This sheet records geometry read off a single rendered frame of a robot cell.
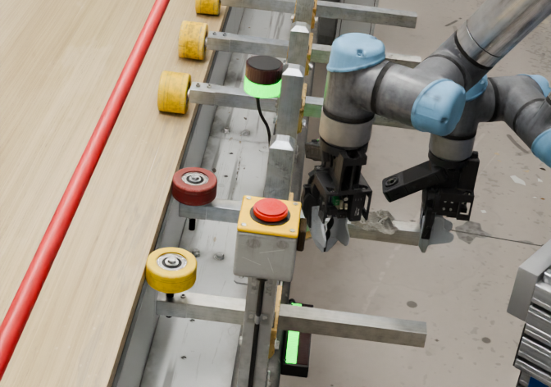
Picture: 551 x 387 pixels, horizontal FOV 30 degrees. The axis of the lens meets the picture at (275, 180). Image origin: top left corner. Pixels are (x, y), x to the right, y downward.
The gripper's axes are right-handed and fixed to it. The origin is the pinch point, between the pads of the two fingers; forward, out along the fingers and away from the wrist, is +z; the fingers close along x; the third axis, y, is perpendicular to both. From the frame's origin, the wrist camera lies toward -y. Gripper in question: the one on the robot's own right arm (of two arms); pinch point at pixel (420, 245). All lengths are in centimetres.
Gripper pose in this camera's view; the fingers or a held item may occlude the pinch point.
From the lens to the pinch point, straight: 188.8
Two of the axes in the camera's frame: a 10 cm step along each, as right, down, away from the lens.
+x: 0.8, -5.3, 8.5
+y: 9.9, 1.1, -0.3
